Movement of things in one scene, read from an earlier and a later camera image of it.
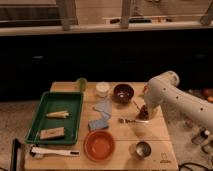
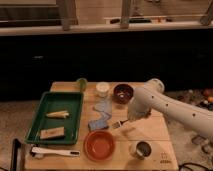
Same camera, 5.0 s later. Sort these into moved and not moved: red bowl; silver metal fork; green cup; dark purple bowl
Moved: silver metal fork
Not moved: dark purple bowl; green cup; red bowl
